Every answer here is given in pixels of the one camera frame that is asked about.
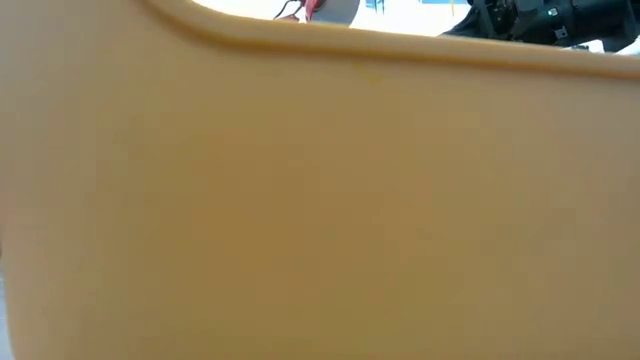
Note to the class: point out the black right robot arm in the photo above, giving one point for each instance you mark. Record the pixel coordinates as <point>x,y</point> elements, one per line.
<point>590,22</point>

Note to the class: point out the red desk lamp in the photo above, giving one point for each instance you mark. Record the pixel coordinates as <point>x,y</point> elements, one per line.
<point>335,12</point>

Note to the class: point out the yellow plastic bin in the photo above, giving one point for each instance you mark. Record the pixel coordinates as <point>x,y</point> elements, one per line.
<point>320,200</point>

